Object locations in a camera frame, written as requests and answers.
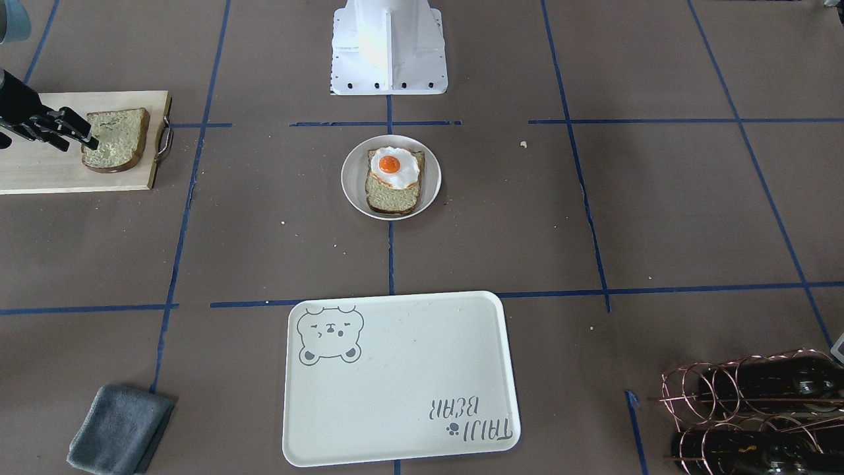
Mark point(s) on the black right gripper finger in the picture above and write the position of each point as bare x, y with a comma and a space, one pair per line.
73, 126

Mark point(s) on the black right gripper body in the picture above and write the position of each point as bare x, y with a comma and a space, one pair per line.
20, 104

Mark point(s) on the bread slice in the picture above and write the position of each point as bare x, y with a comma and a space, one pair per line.
388, 201
121, 137

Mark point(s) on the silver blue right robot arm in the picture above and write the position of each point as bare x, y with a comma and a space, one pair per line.
16, 26

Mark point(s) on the cream bear serving tray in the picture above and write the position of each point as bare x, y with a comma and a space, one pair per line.
398, 377

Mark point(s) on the folded grey cloth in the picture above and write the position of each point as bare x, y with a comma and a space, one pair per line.
121, 432

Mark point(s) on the white round plate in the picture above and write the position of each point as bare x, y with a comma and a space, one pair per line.
355, 169

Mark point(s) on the bread slice on plate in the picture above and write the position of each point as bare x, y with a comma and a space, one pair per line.
388, 201

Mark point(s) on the fried egg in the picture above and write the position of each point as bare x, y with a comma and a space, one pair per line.
395, 168

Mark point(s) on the green wine bottle front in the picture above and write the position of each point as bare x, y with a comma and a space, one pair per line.
727, 450

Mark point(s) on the green wine bottle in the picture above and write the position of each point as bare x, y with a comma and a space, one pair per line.
802, 384
727, 450

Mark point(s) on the green wine bottle middle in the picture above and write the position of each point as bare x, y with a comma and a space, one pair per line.
802, 384

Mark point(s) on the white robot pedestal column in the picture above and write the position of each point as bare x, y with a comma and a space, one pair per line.
388, 47

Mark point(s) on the copper wire bottle rack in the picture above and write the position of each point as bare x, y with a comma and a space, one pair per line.
776, 414

